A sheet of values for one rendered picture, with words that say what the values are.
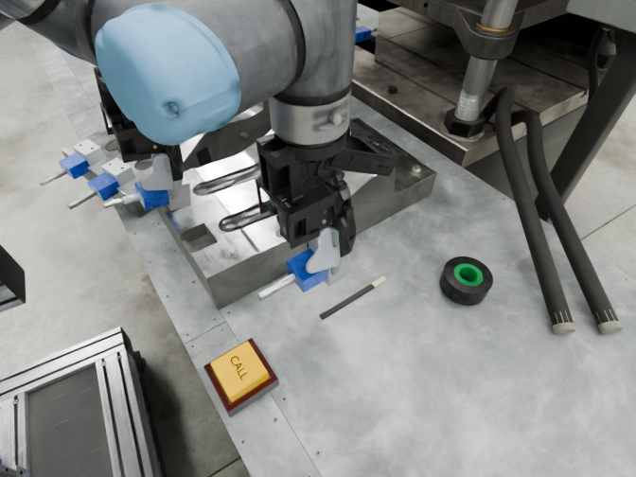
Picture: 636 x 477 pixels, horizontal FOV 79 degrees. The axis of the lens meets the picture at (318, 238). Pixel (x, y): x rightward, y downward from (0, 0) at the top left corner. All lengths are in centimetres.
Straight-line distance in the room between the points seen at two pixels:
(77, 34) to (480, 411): 61
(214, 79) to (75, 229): 198
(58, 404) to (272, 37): 128
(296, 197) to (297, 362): 29
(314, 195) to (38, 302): 168
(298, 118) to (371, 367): 40
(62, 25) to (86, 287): 163
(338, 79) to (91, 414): 120
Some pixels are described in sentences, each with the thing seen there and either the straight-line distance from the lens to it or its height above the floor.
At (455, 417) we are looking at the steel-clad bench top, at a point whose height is 80.
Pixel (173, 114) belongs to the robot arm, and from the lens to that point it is 24.
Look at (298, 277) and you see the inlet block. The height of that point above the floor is 94.
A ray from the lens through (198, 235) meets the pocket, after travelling 70.
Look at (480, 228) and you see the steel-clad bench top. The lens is 83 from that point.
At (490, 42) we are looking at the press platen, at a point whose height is 103.
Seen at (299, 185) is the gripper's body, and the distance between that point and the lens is 40.
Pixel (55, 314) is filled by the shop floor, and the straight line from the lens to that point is 190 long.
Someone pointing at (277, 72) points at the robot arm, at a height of 124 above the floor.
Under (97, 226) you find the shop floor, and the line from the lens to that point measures 216.
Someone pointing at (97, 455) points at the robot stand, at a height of 21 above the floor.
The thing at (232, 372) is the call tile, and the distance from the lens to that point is 58.
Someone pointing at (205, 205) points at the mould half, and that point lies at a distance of 71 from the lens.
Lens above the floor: 136
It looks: 48 degrees down
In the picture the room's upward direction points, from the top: straight up
